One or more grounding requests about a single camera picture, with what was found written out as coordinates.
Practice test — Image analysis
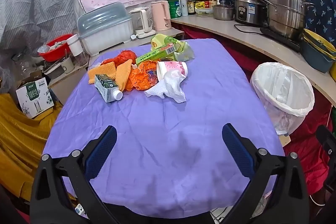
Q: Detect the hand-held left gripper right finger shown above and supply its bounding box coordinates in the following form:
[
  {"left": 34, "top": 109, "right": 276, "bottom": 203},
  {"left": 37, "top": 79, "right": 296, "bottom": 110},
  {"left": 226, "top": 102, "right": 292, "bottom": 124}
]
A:
[{"left": 222, "top": 123, "right": 310, "bottom": 224}]

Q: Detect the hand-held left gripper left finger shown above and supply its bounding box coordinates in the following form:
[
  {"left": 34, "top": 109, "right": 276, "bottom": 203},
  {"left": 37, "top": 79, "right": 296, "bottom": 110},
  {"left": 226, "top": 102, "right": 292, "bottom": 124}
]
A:
[{"left": 29, "top": 125, "right": 124, "bottom": 224}]

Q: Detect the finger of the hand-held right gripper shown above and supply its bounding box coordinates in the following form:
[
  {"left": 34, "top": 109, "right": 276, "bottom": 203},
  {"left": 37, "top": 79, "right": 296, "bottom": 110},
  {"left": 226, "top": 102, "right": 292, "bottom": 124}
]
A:
[{"left": 316, "top": 125, "right": 336, "bottom": 159}]

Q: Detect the bin with white liner bag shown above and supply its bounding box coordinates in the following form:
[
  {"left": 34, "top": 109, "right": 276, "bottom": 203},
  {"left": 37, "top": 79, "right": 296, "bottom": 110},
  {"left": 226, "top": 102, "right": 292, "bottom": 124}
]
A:
[{"left": 249, "top": 62, "right": 315, "bottom": 135}]

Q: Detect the green white milk carton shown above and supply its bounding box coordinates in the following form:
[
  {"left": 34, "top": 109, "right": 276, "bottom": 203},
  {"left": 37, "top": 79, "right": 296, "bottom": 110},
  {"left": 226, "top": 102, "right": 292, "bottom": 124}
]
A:
[{"left": 94, "top": 74, "right": 124, "bottom": 103}]

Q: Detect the orange waffle cloth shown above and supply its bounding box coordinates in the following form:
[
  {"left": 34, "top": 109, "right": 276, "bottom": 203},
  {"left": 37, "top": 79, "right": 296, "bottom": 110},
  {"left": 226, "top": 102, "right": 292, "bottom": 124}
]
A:
[
  {"left": 115, "top": 59, "right": 133, "bottom": 92},
  {"left": 87, "top": 61, "right": 116, "bottom": 85}
]

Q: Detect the orange printed plastic bag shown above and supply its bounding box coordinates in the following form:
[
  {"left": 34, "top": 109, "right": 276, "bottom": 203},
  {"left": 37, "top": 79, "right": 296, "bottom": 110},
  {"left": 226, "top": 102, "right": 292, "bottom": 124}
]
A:
[{"left": 129, "top": 60, "right": 161, "bottom": 92}]

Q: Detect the red-orange plastic bag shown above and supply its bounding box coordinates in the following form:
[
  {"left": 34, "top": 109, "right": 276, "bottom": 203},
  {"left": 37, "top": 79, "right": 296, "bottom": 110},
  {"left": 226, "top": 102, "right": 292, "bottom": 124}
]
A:
[{"left": 101, "top": 49, "right": 138, "bottom": 67}]

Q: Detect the pink floral paper cup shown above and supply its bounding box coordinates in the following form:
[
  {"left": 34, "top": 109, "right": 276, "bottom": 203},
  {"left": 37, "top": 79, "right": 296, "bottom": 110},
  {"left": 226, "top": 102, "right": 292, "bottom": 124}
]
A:
[{"left": 157, "top": 61, "right": 189, "bottom": 83}]

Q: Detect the red cloth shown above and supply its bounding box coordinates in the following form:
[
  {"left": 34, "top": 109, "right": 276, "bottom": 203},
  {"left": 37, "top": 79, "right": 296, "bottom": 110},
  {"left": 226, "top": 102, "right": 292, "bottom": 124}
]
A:
[{"left": 184, "top": 28, "right": 336, "bottom": 203}]

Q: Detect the purple tablecloth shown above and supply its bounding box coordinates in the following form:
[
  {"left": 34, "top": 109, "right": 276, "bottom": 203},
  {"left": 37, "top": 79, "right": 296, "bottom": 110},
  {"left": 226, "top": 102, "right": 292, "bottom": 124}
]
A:
[{"left": 42, "top": 38, "right": 286, "bottom": 216}]

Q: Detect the mustard yellow cloth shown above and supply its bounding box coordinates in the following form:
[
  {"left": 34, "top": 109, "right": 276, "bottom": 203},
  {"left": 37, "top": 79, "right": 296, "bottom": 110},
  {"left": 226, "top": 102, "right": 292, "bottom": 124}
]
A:
[{"left": 0, "top": 93, "right": 64, "bottom": 201}]

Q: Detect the white green printed cardboard box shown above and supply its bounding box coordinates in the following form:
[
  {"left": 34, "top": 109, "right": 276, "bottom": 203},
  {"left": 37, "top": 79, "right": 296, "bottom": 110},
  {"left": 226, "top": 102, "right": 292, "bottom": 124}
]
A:
[{"left": 16, "top": 77, "right": 55, "bottom": 119}]

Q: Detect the stack of blue yellow basins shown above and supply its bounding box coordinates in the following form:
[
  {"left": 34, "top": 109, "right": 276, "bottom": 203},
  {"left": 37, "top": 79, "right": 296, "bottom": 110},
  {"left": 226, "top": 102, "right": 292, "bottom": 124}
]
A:
[{"left": 301, "top": 28, "right": 336, "bottom": 73}]

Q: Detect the white paper tissue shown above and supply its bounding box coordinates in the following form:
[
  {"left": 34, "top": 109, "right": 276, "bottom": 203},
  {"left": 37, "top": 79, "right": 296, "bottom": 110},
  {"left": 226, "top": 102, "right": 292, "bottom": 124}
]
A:
[{"left": 144, "top": 69, "right": 187, "bottom": 104}]

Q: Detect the red plastic basin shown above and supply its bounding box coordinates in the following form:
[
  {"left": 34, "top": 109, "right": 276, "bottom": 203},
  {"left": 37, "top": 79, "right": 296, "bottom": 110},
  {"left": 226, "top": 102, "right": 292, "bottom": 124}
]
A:
[{"left": 45, "top": 34, "right": 74, "bottom": 62}]

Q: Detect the white plastic cup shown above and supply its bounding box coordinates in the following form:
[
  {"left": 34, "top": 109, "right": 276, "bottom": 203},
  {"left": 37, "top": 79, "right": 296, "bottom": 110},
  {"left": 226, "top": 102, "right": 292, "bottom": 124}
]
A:
[{"left": 66, "top": 34, "right": 84, "bottom": 56}]

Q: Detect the black induction cooker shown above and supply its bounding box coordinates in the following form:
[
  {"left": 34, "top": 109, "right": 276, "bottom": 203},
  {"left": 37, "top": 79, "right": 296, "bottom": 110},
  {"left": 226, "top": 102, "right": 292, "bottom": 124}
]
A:
[{"left": 260, "top": 27, "right": 302, "bottom": 52}]

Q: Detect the yellow-green plastic bag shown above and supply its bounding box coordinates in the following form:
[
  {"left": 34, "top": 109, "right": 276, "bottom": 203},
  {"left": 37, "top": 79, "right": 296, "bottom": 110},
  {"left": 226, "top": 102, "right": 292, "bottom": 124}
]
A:
[{"left": 150, "top": 34, "right": 195, "bottom": 62}]

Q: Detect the long green carton box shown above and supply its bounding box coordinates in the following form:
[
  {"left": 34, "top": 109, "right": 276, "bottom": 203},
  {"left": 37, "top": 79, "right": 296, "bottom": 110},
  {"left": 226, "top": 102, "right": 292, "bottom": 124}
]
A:
[{"left": 136, "top": 43, "right": 176, "bottom": 65}]

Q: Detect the beige counter shelf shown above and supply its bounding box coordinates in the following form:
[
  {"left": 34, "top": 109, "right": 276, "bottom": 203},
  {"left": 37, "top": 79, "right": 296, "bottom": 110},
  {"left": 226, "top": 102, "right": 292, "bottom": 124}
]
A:
[{"left": 171, "top": 14, "right": 336, "bottom": 106}]

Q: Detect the white dish box grey lid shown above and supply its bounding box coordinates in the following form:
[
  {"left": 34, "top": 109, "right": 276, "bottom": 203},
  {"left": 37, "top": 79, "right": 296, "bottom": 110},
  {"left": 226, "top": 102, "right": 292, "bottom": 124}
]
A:
[{"left": 77, "top": 2, "right": 133, "bottom": 57}]

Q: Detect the large steel steamer pot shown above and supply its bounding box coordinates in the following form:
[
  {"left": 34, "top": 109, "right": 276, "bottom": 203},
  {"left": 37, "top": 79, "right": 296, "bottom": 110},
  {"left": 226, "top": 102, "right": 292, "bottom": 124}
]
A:
[{"left": 260, "top": 0, "right": 315, "bottom": 40}]

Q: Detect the glass electric kettle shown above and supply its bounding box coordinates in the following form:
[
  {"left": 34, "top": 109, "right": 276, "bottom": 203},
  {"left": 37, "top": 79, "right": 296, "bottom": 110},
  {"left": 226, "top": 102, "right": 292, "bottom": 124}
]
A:
[{"left": 129, "top": 7, "right": 154, "bottom": 39}]

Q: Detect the small steel pot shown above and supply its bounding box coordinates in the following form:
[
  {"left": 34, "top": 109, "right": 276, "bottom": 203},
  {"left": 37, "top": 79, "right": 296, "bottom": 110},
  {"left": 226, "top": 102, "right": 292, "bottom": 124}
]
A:
[{"left": 212, "top": 0, "right": 235, "bottom": 21}]

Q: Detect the steel rice cooker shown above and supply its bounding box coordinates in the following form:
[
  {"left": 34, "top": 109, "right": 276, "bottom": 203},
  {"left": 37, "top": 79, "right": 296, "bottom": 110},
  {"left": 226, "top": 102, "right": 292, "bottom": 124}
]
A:
[{"left": 234, "top": 0, "right": 266, "bottom": 28}]

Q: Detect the clear food container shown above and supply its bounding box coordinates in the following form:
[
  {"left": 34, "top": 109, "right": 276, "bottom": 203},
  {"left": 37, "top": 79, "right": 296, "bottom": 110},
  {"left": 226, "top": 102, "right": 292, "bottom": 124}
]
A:
[{"left": 196, "top": 7, "right": 214, "bottom": 17}]

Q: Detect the pink electric kettle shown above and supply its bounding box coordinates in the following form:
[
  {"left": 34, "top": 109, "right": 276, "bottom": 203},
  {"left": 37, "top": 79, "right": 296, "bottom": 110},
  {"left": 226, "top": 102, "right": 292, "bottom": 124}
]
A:
[{"left": 150, "top": 0, "right": 172, "bottom": 31}]

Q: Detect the white bottle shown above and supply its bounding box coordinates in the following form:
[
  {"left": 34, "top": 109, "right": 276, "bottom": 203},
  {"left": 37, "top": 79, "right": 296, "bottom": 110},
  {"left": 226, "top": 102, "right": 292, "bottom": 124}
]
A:
[{"left": 180, "top": 0, "right": 189, "bottom": 17}]

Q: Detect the green tin can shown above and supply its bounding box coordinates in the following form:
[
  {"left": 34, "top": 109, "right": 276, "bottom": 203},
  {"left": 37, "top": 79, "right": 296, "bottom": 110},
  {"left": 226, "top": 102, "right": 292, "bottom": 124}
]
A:
[{"left": 168, "top": 0, "right": 182, "bottom": 19}]

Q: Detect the grey patterned sheet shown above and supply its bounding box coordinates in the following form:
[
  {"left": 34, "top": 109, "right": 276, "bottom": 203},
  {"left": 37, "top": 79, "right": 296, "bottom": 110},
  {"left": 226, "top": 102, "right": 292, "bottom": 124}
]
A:
[{"left": 0, "top": 0, "right": 85, "bottom": 77}]

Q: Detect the black power cable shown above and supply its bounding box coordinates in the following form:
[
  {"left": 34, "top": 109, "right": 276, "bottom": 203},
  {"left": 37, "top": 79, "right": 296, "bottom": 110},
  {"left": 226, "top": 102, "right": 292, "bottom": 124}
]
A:
[{"left": 234, "top": 24, "right": 263, "bottom": 36}]

